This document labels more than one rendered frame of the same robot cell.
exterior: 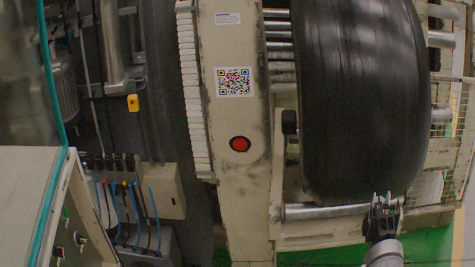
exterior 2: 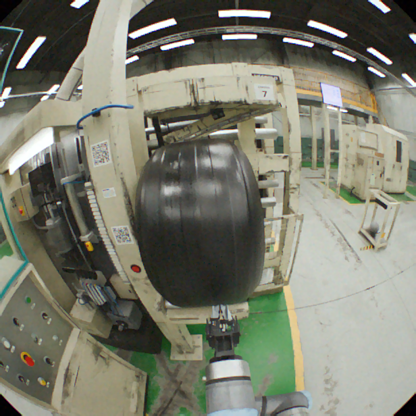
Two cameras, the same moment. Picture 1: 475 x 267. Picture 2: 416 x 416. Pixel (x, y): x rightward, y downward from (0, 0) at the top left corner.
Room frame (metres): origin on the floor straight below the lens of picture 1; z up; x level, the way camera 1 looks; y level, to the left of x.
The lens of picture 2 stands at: (0.52, -0.25, 1.50)
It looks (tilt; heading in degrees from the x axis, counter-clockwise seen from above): 23 degrees down; 353
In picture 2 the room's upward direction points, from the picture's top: 6 degrees counter-clockwise
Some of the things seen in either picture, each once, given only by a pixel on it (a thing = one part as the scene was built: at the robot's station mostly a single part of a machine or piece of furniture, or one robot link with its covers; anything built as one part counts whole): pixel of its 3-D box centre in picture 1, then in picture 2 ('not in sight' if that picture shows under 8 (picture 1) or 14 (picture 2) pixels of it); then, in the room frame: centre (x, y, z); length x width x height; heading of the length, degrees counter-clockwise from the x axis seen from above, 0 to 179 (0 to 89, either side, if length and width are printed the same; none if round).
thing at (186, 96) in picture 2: not in sight; (210, 96); (1.37, -0.43, 1.71); 0.61 x 0.25 x 0.15; 82
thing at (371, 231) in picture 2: not in sight; (379, 219); (1.50, -3.06, 0.40); 0.60 x 0.35 x 0.80; 162
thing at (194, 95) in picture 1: (195, 85); (110, 238); (1.09, 0.08, 1.19); 0.05 x 0.04 x 0.48; 172
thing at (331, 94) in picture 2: not in sight; (331, 94); (3.27, -3.75, 2.60); 0.60 x 0.05 x 0.55; 72
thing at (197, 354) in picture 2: not in sight; (186, 346); (1.11, -0.01, 0.02); 0.27 x 0.27 x 0.04; 82
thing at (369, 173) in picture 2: not in sight; (369, 177); (2.82, -5.02, 0.62); 0.91 x 0.58 x 1.25; 72
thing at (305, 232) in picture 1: (344, 223); (206, 310); (0.96, -0.25, 0.84); 0.36 x 0.09 x 0.06; 82
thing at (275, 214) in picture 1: (280, 172); (166, 280); (1.12, -0.09, 0.90); 0.40 x 0.03 x 0.10; 172
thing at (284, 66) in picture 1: (263, 41); not in sight; (1.50, -0.10, 1.05); 0.20 x 0.15 x 0.30; 82
